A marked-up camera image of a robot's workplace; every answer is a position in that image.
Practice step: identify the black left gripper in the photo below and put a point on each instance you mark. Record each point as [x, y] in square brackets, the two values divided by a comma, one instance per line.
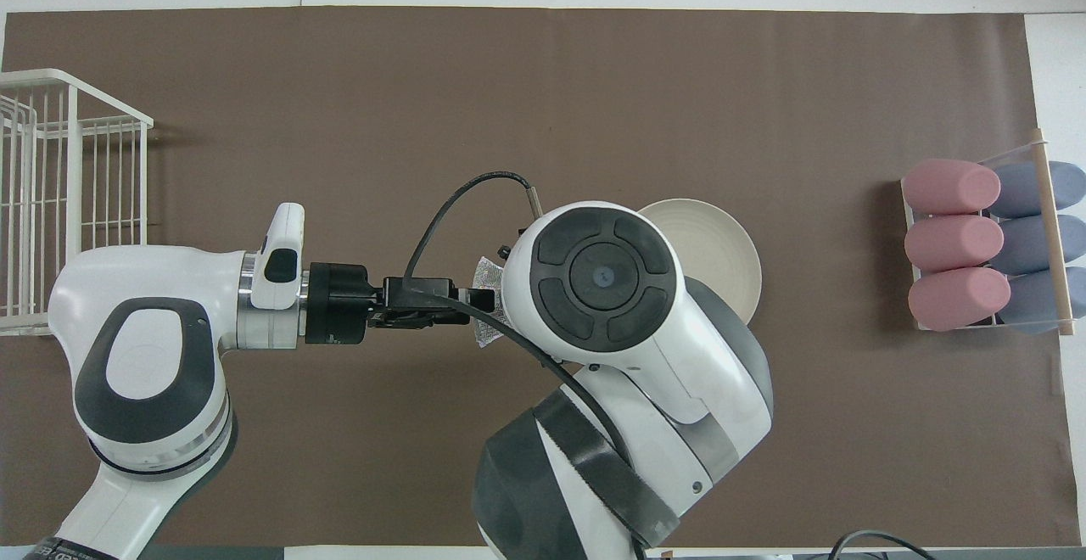
[335, 305]

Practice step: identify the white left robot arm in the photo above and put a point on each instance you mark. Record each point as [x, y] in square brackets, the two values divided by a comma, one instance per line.
[144, 288]

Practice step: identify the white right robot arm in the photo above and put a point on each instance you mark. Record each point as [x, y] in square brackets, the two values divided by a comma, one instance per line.
[645, 373]

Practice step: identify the cream round plate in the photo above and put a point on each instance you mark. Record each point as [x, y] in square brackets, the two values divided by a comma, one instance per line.
[721, 246]

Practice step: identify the brown table mat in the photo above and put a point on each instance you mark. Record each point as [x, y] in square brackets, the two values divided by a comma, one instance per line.
[339, 119]

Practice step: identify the pink plastic cup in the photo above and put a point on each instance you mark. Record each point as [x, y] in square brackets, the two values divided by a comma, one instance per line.
[954, 243]
[959, 299]
[950, 187]

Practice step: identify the blue plastic cup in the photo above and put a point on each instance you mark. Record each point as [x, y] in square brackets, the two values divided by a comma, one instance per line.
[1027, 189]
[1031, 301]
[1027, 244]

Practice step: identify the cup rack with wooden rod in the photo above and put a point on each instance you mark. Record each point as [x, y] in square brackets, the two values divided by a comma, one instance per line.
[1052, 229]

